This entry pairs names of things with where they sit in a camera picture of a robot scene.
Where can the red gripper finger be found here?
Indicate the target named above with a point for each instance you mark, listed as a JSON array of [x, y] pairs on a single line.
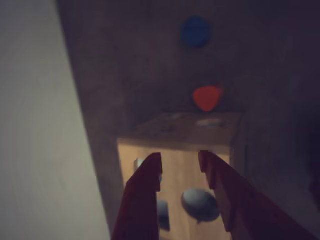
[[250, 215], [140, 205]]

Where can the blue cylinder block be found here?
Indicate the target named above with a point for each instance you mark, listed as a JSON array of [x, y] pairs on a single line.
[[196, 32]]

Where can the wooden shape sorter box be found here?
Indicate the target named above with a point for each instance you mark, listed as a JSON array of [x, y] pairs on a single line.
[[180, 170]]

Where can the orange rounded triangle block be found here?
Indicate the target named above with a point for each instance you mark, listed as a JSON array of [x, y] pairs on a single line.
[[206, 97]]

